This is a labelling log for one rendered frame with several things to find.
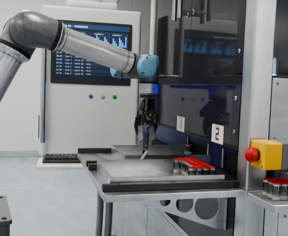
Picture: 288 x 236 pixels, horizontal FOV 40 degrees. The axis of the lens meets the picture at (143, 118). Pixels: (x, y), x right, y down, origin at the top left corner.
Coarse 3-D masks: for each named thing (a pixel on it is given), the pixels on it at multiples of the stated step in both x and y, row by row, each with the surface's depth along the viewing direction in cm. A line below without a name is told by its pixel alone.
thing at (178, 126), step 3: (177, 117) 165; (180, 117) 161; (183, 117) 158; (177, 120) 164; (180, 120) 161; (183, 120) 158; (177, 123) 164; (180, 123) 161; (183, 123) 158; (177, 126) 164; (180, 126) 161; (183, 126) 158; (177, 129) 164; (180, 129) 161; (183, 129) 158
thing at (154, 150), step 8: (112, 152) 165; (120, 152) 150; (128, 152) 170; (136, 152) 171; (152, 152) 172; (160, 152) 173; (168, 152) 174; (176, 152) 175; (184, 152) 176; (208, 160) 152
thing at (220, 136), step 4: (212, 124) 132; (212, 128) 132; (220, 128) 127; (212, 132) 132; (216, 132) 129; (220, 132) 127; (212, 136) 132; (216, 136) 129; (220, 136) 127; (212, 140) 132; (216, 140) 129; (220, 140) 127
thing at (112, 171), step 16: (112, 160) 133; (128, 160) 135; (144, 160) 136; (160, 160) 138; (112, 176) 123; (128, 176) 124; (144, 176) 125; (160, 176) 111; (176, 176) 112; (192, 176) 113; (208, 176) 115; (224, 176) 116
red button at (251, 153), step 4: (248, 148) 104; (252, 148) 103; (248, 152) 103; (252, 152) 102; (256, 152) 103; (248, 156) 103; (252, 156) 102; (256, 156) 103; (248, 160) 104; (252, 160) 103; (256, 160) 103
